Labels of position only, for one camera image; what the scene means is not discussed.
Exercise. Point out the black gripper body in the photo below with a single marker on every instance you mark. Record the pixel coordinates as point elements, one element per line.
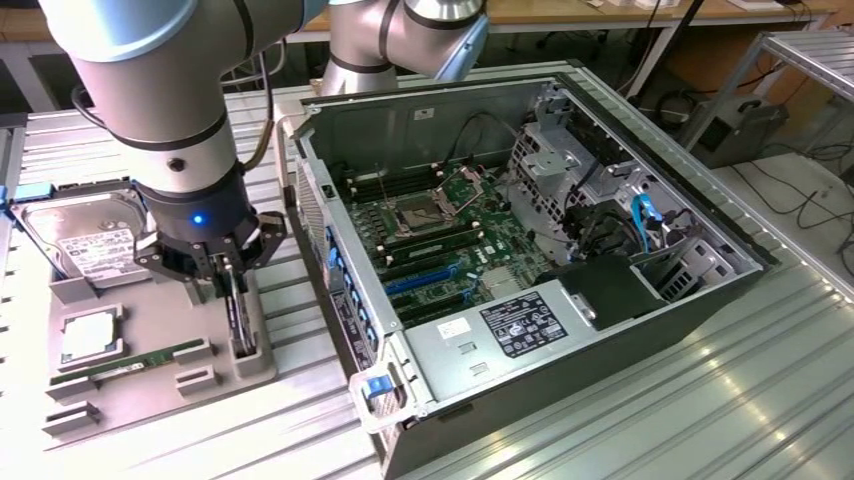
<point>200,210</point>

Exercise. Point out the dark RAM stick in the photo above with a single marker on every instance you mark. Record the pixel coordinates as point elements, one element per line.
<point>238,320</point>

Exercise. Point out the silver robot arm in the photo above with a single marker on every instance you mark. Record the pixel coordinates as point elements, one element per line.
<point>154,100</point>

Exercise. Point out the blue slot latch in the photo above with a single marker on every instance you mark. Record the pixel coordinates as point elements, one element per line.
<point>362,318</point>
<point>354,300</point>
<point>338,260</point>
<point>346,280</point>
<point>370,336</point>

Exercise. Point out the grey parts rack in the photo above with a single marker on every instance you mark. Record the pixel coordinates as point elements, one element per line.
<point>147,320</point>

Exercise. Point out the silver hard disk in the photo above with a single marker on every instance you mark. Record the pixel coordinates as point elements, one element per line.
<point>87,245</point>

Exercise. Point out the silver CPU chip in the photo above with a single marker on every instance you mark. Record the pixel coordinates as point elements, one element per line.
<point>90,337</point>

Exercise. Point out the thin locking lever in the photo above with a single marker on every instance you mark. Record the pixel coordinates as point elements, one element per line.
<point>385,187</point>

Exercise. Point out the black RAM slot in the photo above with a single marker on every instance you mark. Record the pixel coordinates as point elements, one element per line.
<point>391,183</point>
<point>394,194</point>
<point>426,233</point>
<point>427,238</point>
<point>427,244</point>
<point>393,188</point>
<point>390,178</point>

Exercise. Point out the green loose RAM stick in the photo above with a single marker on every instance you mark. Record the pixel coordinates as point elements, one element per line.
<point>134,363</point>

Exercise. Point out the CPU socket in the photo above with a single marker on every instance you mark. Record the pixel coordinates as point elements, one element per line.
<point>421,216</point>

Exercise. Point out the blue expansion slot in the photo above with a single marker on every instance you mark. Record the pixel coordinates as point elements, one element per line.
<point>427,276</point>

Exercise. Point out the blue plastic block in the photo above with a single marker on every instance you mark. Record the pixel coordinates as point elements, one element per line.
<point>32,192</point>

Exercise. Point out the black long expansion slot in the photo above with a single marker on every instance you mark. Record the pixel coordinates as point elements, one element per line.
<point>437,310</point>
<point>434,300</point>

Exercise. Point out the metal socket cover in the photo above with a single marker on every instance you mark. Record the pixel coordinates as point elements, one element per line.
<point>463,182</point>

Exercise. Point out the green motherboard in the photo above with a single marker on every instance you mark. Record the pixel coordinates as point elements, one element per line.
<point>497,235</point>

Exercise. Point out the blue case release latch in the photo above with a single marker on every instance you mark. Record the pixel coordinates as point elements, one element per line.
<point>377,387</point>

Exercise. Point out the silver chipset heat sink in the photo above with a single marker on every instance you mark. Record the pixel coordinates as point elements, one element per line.
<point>505,282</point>

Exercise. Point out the grey power supply housing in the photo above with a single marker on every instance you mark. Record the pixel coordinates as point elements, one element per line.
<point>467,360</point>

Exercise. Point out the metal disk bay cage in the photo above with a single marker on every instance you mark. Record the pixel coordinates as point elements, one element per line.
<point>542,200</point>

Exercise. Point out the open black PC case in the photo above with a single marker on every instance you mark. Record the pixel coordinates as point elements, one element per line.
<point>601,390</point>

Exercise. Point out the wooden desk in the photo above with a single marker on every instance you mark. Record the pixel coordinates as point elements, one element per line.
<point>567,15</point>

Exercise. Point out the small metal disk bay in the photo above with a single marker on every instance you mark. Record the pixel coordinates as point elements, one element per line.
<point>687,270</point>

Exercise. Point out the black grey floor unit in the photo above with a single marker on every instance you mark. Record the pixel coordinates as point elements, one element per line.
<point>737,132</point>

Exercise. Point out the aluminium profile frame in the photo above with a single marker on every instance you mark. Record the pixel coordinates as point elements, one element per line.
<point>801,65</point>

